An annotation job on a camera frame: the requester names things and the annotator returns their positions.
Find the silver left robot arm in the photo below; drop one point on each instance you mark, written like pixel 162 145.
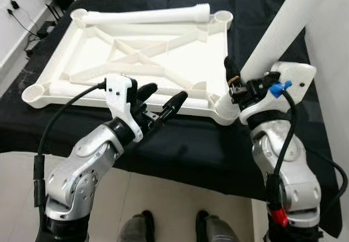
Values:
pixel 76 171

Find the black power strip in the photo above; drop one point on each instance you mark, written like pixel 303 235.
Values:
pixel 46 29

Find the black table cloth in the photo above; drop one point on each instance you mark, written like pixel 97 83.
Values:
pixel 191 144

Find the tan rubber band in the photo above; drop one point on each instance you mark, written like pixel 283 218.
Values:
pixel 234 80

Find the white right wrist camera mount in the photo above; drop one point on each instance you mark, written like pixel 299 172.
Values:
pixel 294 76

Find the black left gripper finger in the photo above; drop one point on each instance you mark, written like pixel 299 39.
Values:
pixel 174 104
pixel 147 93

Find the white plastic table top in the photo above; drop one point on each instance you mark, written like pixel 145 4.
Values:
pixel 163 73

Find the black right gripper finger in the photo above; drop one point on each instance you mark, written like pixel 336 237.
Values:
pixel 233 70

